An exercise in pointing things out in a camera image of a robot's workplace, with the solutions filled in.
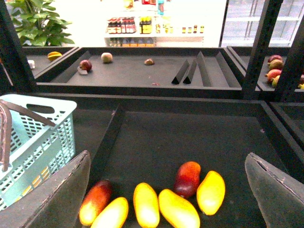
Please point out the brown small fruit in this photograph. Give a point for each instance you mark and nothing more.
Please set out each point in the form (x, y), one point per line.
(149, 62)

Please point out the black triangular divider left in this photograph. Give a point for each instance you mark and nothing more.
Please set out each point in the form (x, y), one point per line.
(180, 74)

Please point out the light blue plastic basket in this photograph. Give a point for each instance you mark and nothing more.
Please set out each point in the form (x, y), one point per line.
(42, 142)

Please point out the black tray divider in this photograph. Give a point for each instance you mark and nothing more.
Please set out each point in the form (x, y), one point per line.
(105, 148)

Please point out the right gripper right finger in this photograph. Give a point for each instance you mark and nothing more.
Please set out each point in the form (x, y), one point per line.
(280, 197)

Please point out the dark red mango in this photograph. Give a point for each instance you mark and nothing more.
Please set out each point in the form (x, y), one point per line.
(187, 179)

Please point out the brown basket handle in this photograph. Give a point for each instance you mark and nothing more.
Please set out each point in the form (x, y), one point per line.
(6, 126)

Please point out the red yellow mango left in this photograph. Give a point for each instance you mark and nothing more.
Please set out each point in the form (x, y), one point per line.
(95, 201)

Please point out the white shelf with bottles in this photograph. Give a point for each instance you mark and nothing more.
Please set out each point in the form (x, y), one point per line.
(150, 23)

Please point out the black shelf post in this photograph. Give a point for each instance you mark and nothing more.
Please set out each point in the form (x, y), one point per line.
(263, 36)

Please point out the black display tray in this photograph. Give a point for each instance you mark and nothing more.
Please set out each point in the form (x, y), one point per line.
(217, 74)
(158, 135)

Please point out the black back display tray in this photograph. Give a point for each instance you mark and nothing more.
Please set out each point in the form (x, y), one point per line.
(217, 74)

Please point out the green potted plant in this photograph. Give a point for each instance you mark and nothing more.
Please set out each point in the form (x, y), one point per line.
(37, 23)

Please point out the dark red pomegranate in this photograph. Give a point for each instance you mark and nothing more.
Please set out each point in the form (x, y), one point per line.
(85, 65)

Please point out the yellow mango middle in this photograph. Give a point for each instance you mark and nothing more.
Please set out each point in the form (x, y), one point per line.
(146, 206)

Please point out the black triangular divider right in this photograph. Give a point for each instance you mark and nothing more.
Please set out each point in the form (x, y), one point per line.
(190, 72)

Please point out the yellow mango centre right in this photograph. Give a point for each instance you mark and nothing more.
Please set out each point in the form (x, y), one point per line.
(179, 212)

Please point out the pale round fruit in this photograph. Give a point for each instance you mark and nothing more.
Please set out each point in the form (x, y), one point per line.
(107, 57)

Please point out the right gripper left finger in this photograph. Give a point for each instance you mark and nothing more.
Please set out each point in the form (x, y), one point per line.
(55, 203)

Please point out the black front display tray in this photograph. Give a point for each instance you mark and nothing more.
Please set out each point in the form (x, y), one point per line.
(158, 135)

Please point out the black triangular divider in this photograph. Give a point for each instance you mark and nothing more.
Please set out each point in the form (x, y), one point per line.
(190, 72)
(180, 74)

